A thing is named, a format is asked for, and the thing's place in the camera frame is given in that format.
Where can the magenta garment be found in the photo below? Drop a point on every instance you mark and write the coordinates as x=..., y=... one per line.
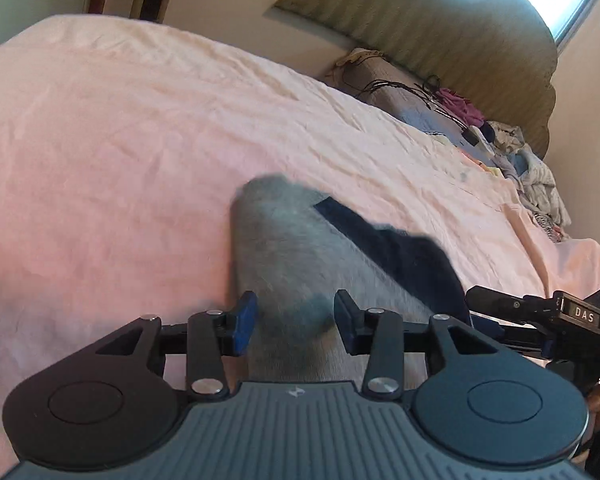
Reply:
x=462, y=108

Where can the grey and navy sweater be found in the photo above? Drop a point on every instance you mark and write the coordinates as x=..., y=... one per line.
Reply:
x=295, y=247

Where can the olive padded headboard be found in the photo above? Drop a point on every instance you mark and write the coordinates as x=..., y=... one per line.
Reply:
x=498, y=54

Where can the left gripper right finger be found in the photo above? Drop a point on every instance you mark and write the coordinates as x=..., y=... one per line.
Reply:
x=350, y=322

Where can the patterned clothes pile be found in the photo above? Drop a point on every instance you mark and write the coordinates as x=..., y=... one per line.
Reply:
x=535, y=184

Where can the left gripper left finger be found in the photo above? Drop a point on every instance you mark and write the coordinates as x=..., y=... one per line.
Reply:
x=245, y=317

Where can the pink bed sheet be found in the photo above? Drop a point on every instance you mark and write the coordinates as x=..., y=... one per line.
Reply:
x=123, y=143

